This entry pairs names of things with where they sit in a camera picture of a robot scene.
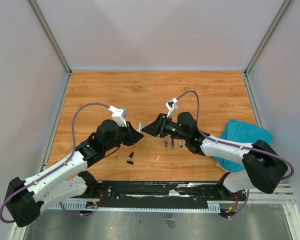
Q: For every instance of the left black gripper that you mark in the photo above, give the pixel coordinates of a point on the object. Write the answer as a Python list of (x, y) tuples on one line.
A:
[(134, 135)]

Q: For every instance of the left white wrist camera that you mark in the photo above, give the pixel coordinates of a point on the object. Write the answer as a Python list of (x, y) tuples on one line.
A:
[(119, 115)]

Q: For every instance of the dark purple pen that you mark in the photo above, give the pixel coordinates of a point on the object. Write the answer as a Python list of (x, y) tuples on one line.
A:
[(166, 141)]

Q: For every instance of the grey slotted cable duct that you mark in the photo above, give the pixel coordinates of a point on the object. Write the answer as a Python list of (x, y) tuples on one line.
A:
[(89, 206)]

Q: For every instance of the right aluminium frame post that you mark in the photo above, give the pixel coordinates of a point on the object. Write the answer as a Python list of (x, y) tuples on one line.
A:
[(283, 9)]

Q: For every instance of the left aluminium frame post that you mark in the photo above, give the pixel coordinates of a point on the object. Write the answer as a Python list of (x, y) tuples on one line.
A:
[(49, 34)]

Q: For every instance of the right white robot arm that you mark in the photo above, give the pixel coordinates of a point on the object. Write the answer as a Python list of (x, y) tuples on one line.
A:
[(263, 168)]

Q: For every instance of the white pen black tip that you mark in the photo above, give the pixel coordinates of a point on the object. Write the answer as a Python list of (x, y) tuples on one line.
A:
[(180, 143)]

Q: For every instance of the aluminium frame post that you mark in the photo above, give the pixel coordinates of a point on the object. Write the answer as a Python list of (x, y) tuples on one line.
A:
[(49, 34), (283, 9)]

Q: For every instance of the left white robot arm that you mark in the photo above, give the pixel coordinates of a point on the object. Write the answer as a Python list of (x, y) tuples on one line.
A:
[(26, 199)]

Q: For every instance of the white pen black end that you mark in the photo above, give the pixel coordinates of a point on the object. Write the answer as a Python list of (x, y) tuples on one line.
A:
[(139, 126)]

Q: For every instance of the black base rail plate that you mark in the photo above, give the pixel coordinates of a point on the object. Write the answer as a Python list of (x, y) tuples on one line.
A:
[(165, 193)]

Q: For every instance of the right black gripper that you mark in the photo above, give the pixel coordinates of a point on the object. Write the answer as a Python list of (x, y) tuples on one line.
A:
[(152, 128)]

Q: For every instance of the small black pen cap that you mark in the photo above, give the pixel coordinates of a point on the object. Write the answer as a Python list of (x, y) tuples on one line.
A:
[(130, 162)]

